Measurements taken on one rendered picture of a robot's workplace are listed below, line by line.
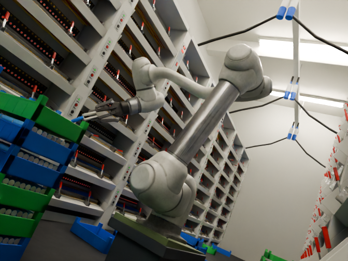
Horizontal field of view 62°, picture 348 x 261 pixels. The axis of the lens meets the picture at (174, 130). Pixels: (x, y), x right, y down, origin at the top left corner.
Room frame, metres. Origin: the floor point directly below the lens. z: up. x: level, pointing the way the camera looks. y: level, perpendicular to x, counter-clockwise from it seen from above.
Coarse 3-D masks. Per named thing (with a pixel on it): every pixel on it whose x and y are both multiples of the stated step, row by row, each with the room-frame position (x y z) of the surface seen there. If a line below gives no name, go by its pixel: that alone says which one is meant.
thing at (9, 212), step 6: (0, 204) 0.91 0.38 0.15; (0, 210) 0.87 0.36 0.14; (6, 210) 0.89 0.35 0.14; (12, 210) 0.91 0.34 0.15; (18, 210) 0.93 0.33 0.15; (24, 210) 0.97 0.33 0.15; (30, 210) 0.99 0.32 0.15; (18, 216) 0.93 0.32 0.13; (24, 216) 0.94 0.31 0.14; (30, 216) 0.96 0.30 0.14
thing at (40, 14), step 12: (12, 0) 1.19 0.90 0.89; (24, 0) 1.09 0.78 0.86; (36, 0) 1.28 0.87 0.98; (48, 0) 1.31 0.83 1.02; (36, 12) 1.15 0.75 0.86; (48, 12) 1.24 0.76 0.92; (60, 12) 1.38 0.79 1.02; (48, 24) 1.21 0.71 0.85; (60, 24) 1.31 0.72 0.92; (72, 24) 1.33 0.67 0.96; (60, 36) 1.28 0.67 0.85; (72, 36) 1.51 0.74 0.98; (72, 48) 1.36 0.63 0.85; (84, 48) 1.48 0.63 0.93; (84, 60) 1.44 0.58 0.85
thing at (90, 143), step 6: (96, 132) 1.96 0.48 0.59; (84, 138) 1.66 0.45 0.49; (90, 144) 1.73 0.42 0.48; (96, 144) 1.76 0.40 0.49; (114, 144) 2.16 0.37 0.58; (96, 150) 1.79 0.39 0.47; (102, 150) 1.83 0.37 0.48; (108, 150) 1.87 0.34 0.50; (108, 156) 1.91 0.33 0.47; (114, 156) 1.95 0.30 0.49; (120, 156) 1.99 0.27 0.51; (126, 156) 2.09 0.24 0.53; (120, 162) 2.03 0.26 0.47; (126, 162) 2.08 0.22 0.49
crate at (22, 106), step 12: (0, 96) 0.93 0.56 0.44; (12, 96) 0.89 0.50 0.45; (0, 108) 0.91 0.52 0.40; (12, 108) 0.87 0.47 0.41; (24, 108) 0.84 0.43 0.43; (36, 108) 0.81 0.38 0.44; (48, 108) 0.84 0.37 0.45; (24, 120) 0.93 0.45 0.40; (36, 120) 0.83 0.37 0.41; (48, 120) 0.86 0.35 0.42; (60, 120) 0.89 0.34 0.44; (48, 132) 1.00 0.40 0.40; (60, 132) 0.91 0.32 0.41; (72, 132) 0.94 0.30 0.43; (84, 132) 0.98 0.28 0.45
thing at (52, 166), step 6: (0, 144) 0.86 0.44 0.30; (6, 144) 0.92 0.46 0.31; (6, 150) 0.84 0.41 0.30; (24, 156) 0.86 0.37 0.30; (30, 156) 0.87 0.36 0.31; (36, 156) 1.02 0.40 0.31; (36, 162) 0.90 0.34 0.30; (42, 162) 0.91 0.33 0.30; (48, 162) 0.95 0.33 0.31; (54, 168) 0.96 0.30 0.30
